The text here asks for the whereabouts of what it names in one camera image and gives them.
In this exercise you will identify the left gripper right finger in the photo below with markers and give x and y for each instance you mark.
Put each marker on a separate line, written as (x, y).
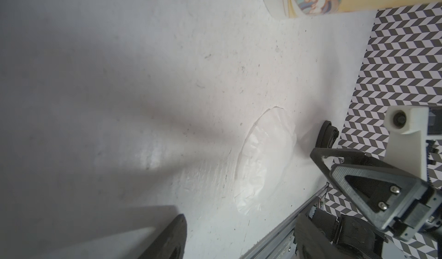
(311, 243)

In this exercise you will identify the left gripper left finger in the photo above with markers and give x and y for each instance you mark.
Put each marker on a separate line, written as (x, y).
(170, 244)

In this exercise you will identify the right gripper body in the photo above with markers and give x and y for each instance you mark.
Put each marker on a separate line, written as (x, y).
(411, 205)

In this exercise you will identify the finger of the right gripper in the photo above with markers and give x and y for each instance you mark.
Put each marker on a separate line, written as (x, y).
(363, 186)
(326, 158)

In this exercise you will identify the black plastic cup lid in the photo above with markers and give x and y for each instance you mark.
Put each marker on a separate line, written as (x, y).
(327, 136)

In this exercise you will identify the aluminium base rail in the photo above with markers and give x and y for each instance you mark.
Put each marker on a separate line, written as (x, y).
(280, 242)

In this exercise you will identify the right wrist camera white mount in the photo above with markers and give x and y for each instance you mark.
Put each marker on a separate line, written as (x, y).
(410, 127)

